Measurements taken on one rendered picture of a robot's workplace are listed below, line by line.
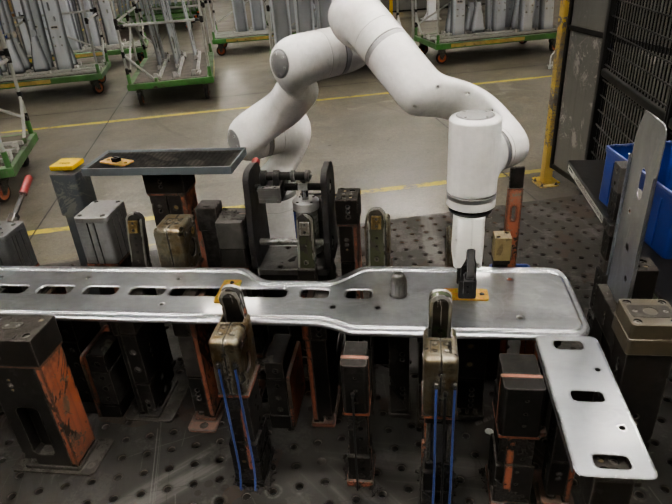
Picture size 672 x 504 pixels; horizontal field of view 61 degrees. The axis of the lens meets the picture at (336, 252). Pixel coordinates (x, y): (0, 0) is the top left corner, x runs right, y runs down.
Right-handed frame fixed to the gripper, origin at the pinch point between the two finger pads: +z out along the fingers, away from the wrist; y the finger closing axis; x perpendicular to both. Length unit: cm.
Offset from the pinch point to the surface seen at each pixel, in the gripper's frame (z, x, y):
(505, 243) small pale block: -2.4, 8.4, -10.9
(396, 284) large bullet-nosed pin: -0.2, -12.9, 1.5
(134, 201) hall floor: 103, -214, -274
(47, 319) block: 0, -76, 15
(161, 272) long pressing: 3, -64, -7
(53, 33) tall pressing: 28, -471, -639
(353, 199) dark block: -8.8, -22.5, -18.4
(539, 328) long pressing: 2.9, 11.7, 10.1
